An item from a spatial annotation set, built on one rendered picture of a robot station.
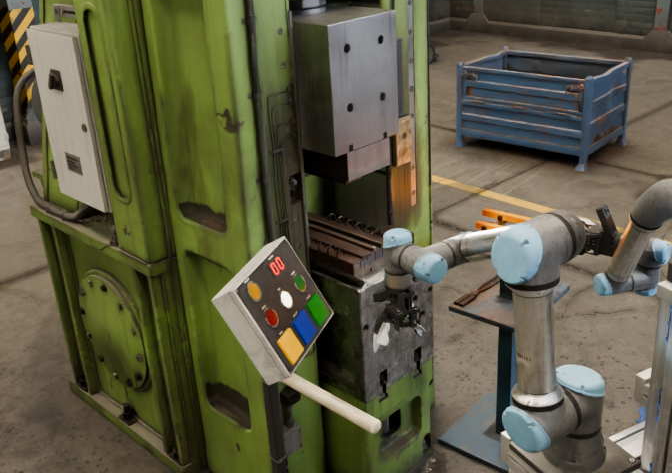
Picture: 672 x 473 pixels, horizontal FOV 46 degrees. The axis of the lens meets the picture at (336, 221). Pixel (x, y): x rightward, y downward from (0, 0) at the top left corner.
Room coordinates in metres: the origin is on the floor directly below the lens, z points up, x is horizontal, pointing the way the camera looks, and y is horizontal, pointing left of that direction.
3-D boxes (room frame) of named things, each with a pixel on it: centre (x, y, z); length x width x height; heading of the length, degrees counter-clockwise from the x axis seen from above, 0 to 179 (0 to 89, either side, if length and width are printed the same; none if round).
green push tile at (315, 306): (1.98, 0.07, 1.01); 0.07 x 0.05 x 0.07; 159
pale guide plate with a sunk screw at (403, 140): (2.70, -0.26, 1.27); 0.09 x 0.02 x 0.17; 134
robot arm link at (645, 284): (2.27, -1.00, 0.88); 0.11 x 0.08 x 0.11; 102
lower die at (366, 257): (2.54, 0.03, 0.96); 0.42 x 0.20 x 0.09; 44
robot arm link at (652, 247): (2.28, -1.02, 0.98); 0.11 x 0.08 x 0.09; 49
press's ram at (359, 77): (2.57, -0.01, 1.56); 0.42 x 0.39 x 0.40; 44
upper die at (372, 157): (2.54, 0.03, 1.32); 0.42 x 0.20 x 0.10; 44
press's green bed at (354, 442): (2.58, -0.01, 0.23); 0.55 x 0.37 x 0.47; 44
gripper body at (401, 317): (1.86, -0.16, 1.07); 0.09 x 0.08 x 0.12; 26
